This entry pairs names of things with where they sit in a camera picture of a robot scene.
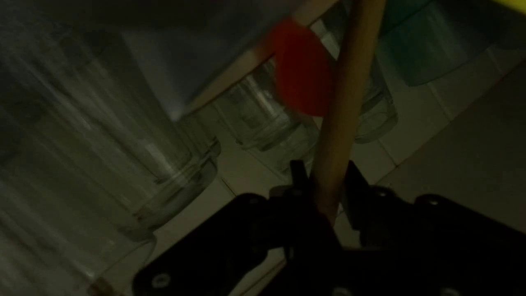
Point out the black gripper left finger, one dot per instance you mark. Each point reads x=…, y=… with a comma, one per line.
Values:
x=290, y=220

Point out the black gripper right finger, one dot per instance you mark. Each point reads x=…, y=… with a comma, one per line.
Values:
x=380, y=215

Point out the wooden spoon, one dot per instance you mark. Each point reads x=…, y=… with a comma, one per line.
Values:
x=341, y=122

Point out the clear glass jar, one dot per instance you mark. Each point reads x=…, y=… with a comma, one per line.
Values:
x=264, y=125

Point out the teal plastic cup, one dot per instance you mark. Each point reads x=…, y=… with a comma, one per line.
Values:
x=430, y=38

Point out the red utensil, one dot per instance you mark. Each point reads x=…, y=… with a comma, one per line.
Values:
x=305, y=69

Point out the clear drinking glass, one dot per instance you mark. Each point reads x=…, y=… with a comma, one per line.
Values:
x=114, y=125

